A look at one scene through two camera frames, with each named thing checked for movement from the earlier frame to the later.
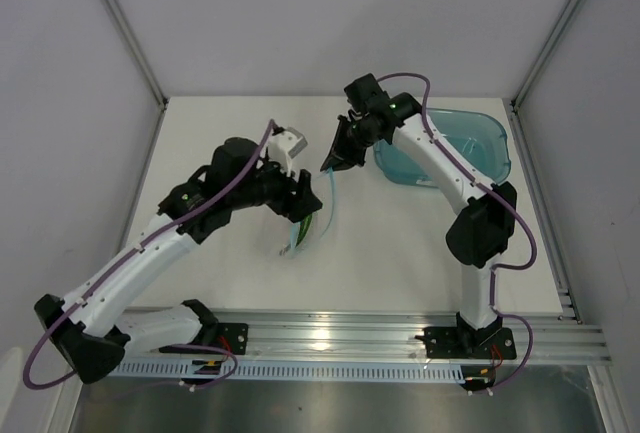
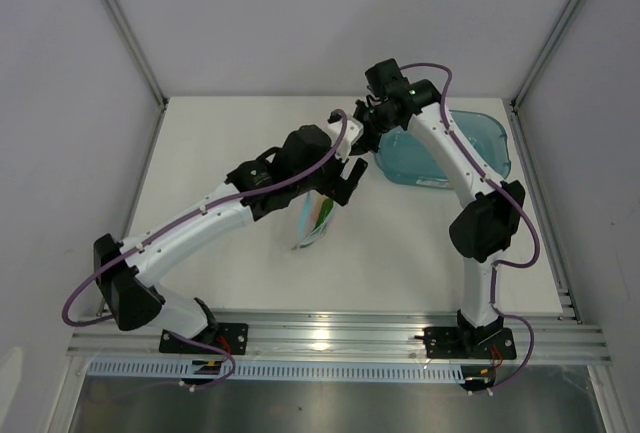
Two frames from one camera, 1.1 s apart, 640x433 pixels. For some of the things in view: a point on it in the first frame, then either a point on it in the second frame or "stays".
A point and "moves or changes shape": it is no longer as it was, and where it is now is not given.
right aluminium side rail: x=567 y=308 stays
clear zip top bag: x=308 y=231 moves or changes shape
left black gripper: x=306 y=202 → x=343 y=188
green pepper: x=304 y=227 → x=325 y=210
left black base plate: x=232 y=336 stays
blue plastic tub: x=473 y=141 stays
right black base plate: x=453 y=343 stays
